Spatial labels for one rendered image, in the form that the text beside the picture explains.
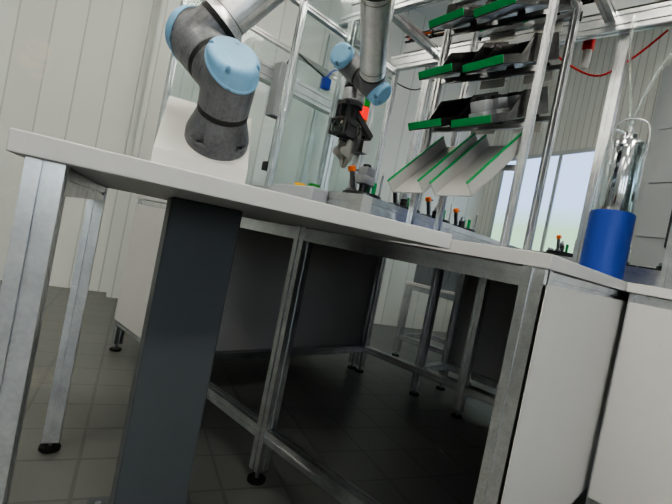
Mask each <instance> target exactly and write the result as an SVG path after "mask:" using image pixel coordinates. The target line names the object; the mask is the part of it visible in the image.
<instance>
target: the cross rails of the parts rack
mask: <svg viewBox="0 0 672 504"><path fill-rule="evenodd" d="M547 11H548V8H547V9H543V10H538V11H534V12H530V13H525V14H521V15H516V16H512V17H508V18H503V19H499V20H494V21H490V22H485V23H481V24H477V25H472V26H468V27H463V28H459V29H455V30H451V31H450V36H451V37H453V36H457V35H462V34H466V33H471V32H476V31H480V30H485V29H490V28H494V27H499V26H504V25H508V24H513V23H518V22H522V21H527V20H532V19H536V18H541V17H546V16H547ZM571 13H572V12H570V13H565V14H561V15H557V18H556V22H560V21H564V20H569V19H570V18H571ZM545 21H546V18H542V19H537V20H532V21H528V22H526V23H518V24H514V25H509V26H504V27H499V28H495V29H490V30H485V31H483V32H479V33H478V37H479V38H481V37H485V36H490V35H495V34H500V33H505V32H510V31H515V30H520V29H525V28H530V27H535V26H540V25H545ZM560 66H561V64H557V65H550V66H546V71H545V72H553V71H560ZM535 69H536V66H529V67H521V68H514V69H507V70H500V71H493V72H486V73H479V74H472V75H465V76H458V77H451V78H444V79H441V81H440V84H441V85H445V84H453V83H460V82H468V81H470V82H475V81H483V80H491V79H499V78H507V77H514V76H522V75H530V74H535ZM549 119H550V116H536V119H535V123H536V122H549ZM524 122H525V117H524V118H519V119H514V120H509V121H504V122H503V123H501V124H495V123H494V124H488V125H480V126H472V127H464V128H456V129H452V128H451V126H445V127H436V128H431V130H430V132H431V133H442V132H466V131H489V130H512V129H523V127H524Z"/></svg>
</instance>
